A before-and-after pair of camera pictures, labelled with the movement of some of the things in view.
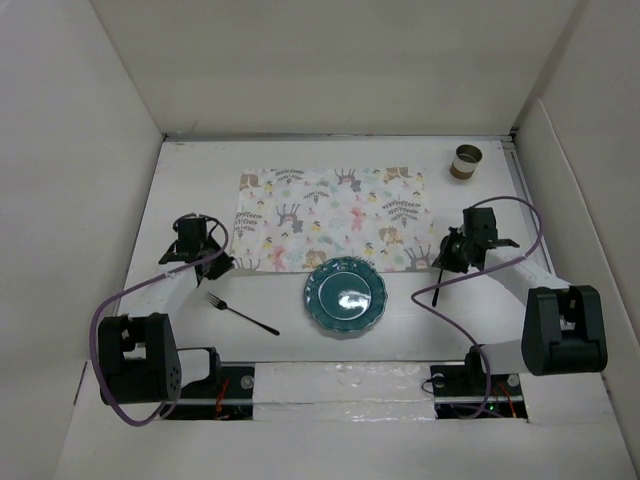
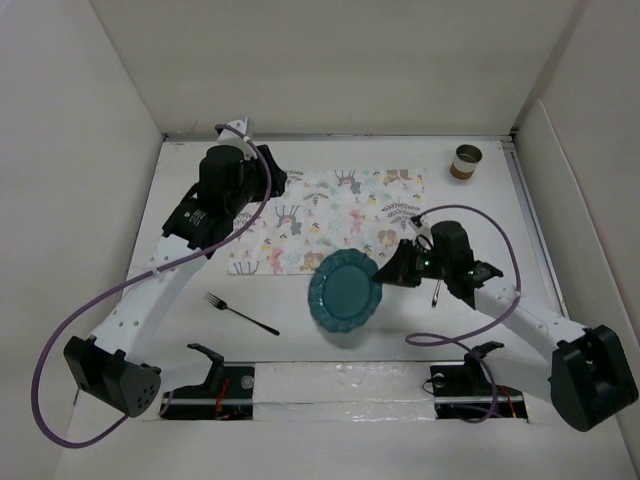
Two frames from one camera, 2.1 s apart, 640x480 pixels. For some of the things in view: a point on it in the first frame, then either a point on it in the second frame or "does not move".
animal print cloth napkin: [288, 220] does not move
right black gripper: [444, 260] to [398, 269]
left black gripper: [221, 267] to [257, 165]
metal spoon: [435, 298] does not move
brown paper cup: [465, 161] does not move
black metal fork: [222, 305] does not move
